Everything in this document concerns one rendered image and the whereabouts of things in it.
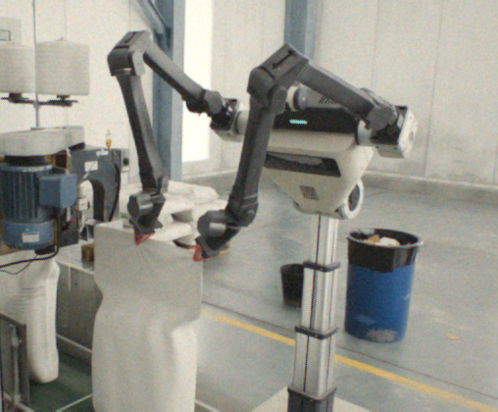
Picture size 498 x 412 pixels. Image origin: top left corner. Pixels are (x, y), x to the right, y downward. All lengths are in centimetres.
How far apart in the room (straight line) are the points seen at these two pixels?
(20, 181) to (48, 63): 36
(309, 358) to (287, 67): 125
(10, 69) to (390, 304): 276
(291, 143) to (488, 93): 778
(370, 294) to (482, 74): 620
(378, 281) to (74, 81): 257
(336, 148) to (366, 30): 849
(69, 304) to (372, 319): 198
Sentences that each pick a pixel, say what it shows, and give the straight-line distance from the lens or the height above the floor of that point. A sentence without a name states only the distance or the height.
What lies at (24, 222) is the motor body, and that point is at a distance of 175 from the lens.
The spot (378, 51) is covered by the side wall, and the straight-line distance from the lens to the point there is 1016.
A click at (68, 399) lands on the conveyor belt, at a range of 239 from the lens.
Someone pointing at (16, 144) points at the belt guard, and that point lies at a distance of 169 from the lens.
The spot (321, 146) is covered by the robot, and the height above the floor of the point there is 139.
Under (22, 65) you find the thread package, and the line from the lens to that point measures 201.
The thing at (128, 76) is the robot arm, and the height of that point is 159.
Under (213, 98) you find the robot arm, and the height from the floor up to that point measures 153.
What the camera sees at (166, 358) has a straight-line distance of 189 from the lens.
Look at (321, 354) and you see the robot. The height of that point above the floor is 61.
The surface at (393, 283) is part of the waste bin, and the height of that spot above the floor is 41.
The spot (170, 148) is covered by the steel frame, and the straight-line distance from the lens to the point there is 784.
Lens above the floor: 156
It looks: 12 degrees down
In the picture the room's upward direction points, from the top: 1 degrees clockwise
